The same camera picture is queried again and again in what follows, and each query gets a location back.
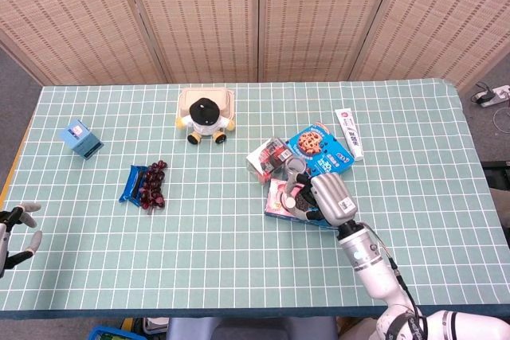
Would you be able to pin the green white-grid tablecloth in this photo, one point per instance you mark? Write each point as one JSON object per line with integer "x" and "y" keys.
{"x": 199, "y": 256}

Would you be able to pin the small light blue carton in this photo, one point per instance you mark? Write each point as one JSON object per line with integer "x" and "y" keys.
{"x": 81, "y": 139}

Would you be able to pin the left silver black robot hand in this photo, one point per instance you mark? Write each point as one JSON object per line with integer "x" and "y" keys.
{"x": 4, "y": 236}

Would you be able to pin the white power strip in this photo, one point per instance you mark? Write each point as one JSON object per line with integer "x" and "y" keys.
{"x": 502, "y": 93}

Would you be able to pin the blue plastic crate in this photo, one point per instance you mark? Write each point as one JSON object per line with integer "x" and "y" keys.
{"x": 107, "y": 334}

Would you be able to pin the clear plastic beaker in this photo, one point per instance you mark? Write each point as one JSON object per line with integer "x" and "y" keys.
{"x": 294, "y": 165}

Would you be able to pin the bamboo folding screen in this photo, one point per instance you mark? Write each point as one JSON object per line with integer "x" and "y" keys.
{"x": 199, "y": 17}

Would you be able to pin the white toothpaste box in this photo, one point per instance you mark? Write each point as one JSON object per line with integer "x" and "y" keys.
{"x": 350, "y": 133}

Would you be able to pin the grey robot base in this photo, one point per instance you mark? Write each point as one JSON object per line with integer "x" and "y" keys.
{"x": 251, "y": 330}

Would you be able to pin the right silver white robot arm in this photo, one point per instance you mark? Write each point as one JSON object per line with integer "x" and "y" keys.
{"x": 370, "y": 264}

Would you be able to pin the pink and blue Oreo box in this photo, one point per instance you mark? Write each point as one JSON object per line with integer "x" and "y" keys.
{"x": 277, "y": 200}

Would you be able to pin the beige pulp food container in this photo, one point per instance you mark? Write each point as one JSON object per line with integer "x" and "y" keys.
{"x": 223, "y": 97}

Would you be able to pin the black equipment case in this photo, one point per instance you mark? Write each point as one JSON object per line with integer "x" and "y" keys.
{"x": 496, "y": 169}

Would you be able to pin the blue Oreo snack packet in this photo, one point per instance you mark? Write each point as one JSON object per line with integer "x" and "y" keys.
{"x": 131, "y": 184}

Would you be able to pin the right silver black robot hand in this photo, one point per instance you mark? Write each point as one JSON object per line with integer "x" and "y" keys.
{"x": 332, "y": 196}

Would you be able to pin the black-headed plush doll white shirt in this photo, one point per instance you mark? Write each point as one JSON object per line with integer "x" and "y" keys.
{"x": 205, "y": 115}

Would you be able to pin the bunch of dark purple grapes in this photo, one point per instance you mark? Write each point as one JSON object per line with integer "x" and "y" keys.
{"x": 153, "y": 186}

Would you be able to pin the red and white snack box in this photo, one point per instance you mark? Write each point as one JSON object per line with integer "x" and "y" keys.
{"x": 267, "y": 155}

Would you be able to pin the black power adapter plug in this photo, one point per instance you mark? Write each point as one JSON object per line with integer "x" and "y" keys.
{"x": 483, "y": 96}

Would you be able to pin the blue chocolate chip cookie box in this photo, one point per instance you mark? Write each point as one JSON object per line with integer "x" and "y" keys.
{"x": 318, "y": 145}

